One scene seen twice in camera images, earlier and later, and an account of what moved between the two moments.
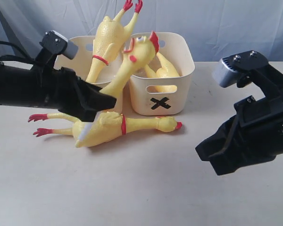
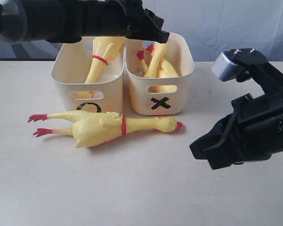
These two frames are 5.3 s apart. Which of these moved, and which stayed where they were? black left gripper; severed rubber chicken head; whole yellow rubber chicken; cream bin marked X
Moved: severed rubber chicken head; black left gripper
Stayed: cream bin marked X; whole yellow rubber chicken
